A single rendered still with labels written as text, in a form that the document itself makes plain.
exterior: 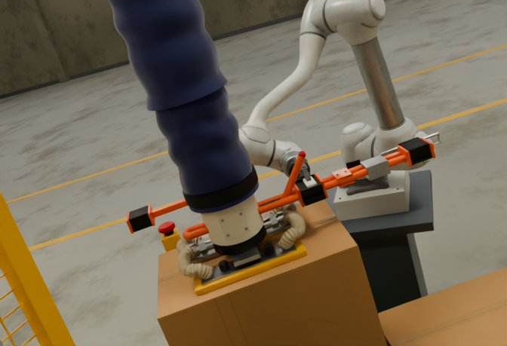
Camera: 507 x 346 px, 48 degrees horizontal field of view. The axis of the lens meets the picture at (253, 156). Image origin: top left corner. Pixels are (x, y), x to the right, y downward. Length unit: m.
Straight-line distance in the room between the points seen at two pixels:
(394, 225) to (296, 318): 0.81
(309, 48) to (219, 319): 1.04
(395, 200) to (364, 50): 0.66
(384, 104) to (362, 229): 0.53
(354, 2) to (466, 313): 1.16
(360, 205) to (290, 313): 0.88
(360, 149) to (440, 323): 0.74
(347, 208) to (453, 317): 0.63
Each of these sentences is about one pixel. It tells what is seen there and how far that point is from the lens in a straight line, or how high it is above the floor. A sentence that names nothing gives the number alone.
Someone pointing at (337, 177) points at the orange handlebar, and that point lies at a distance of 1.75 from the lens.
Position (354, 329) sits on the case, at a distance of 1.80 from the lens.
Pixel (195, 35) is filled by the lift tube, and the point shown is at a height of 1.75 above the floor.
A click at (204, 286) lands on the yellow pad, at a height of 1.09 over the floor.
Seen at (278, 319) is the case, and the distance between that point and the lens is 1.72.
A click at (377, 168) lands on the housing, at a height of 1.21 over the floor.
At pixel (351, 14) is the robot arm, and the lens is 2.10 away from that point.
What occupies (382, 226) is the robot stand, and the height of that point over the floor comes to 0.75.
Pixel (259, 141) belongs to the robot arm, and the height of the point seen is 1.31.
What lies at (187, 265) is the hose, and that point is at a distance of 1.69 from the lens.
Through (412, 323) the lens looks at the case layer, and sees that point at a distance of 2.21.
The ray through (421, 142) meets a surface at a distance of 1.83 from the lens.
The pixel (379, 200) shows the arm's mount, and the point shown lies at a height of 0.82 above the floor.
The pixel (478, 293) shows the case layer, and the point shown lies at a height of 0.54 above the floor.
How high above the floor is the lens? 1.90
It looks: 19 degrees down
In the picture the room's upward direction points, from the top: 18 degrees counter-clockwise
